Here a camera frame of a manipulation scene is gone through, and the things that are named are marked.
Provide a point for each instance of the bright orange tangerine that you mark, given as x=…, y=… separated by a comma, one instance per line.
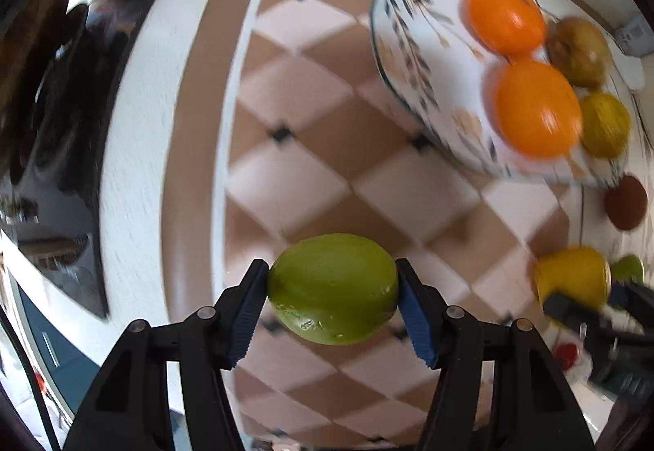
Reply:
x=510, y=28

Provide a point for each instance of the brown-red round fruit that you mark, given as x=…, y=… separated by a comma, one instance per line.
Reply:
x=579, y=51

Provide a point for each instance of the dark orange rough orange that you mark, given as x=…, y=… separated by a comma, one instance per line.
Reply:
x=626, y=204

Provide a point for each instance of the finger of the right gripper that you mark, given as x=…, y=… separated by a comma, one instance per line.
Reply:
x=635, y=299
x=571, y=314

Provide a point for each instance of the yellow citrus fruit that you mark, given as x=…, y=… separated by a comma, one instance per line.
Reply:
x=606, y=125
x=580, y=273

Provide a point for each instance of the checkered brown counter mat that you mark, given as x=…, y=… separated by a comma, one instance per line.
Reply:
x=284, y=131

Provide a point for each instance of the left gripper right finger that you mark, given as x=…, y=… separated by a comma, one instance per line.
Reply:
x=499, y=387

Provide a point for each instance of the patterned ceramic fruit plate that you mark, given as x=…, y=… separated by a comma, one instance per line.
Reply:
x=436, y=68

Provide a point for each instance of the small red tomato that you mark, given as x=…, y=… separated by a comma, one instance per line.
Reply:
x=566, y=355

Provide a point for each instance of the green apple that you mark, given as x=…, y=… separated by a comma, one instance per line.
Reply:
x=628, y=268
x=334, y=289

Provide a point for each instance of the black induction cooktop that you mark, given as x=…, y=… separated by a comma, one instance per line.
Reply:
x=50, y=179

